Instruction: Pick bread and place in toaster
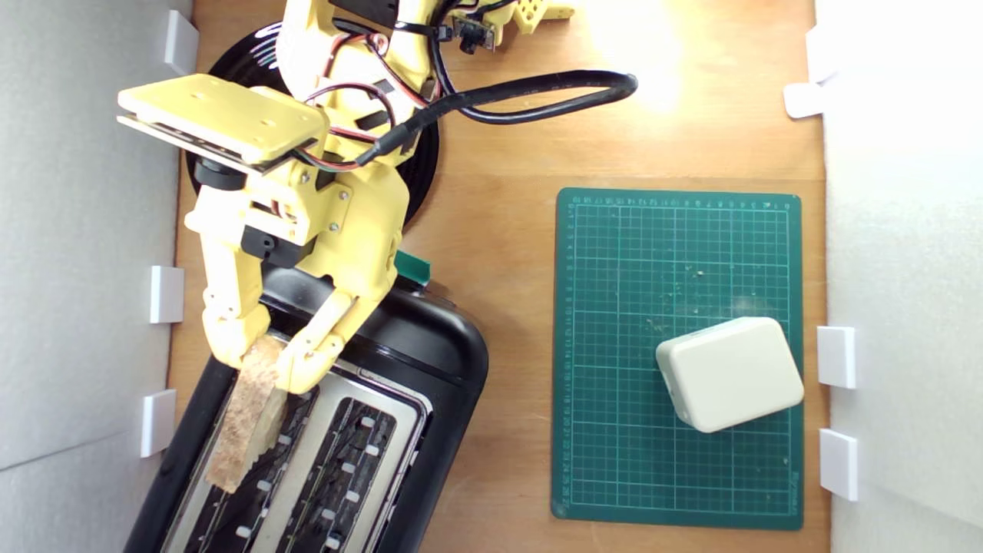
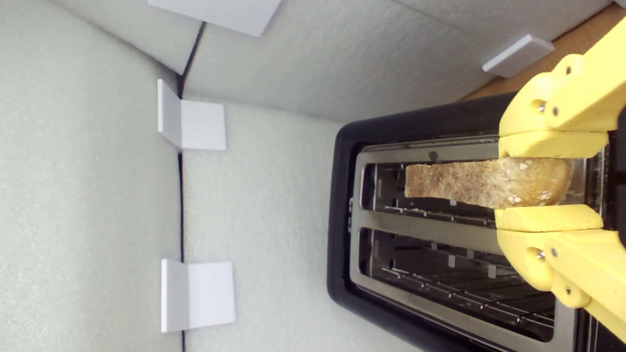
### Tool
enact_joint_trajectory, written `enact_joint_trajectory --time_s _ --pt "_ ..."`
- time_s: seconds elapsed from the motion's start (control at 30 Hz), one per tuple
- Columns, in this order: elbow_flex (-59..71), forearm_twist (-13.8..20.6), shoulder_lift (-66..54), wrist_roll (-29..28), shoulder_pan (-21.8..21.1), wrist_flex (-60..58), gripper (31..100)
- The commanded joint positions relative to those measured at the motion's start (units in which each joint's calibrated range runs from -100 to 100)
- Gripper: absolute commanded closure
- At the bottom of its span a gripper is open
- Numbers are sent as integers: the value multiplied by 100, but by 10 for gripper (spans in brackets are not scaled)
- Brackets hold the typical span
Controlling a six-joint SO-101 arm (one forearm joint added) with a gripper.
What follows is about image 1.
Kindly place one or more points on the brown bread slice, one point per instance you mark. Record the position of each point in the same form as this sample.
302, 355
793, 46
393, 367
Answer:
246, 422

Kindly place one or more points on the green toaster lever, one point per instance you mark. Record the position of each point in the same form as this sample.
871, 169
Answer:
415, 269

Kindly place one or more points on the black two-slot toaster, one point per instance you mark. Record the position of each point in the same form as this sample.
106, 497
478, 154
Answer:
430, 361

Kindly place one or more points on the black plate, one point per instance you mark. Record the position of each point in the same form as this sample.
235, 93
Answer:
422, 165

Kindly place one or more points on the green cutting mat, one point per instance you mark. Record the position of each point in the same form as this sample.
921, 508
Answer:
614, 461

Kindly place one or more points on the white block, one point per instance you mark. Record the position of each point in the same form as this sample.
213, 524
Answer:
729, 376

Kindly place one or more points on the white wall clip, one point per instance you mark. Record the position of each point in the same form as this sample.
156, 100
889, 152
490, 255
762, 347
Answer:
805, 100
836, 357
839, 465
158, 422
167, 293
181, 44

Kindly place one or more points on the yellow gripper camera mount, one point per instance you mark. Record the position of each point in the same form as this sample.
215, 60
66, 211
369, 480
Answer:
223, 115

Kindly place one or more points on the yellow perforated bracket with camera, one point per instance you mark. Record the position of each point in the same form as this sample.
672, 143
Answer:
537, 11

